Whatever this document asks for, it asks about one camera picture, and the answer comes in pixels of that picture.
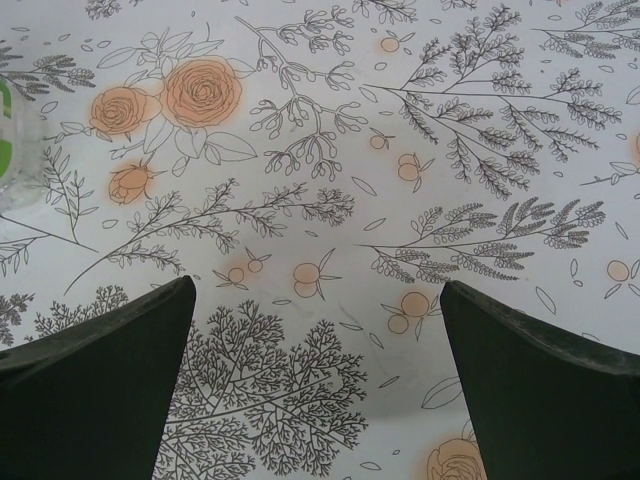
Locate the clear bottle with green label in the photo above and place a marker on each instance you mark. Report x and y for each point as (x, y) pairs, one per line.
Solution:
(15, 150)

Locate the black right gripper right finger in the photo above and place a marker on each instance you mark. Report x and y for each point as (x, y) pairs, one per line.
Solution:
(550, 400)

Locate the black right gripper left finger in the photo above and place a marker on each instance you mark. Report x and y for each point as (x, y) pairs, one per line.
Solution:
(85, 395)

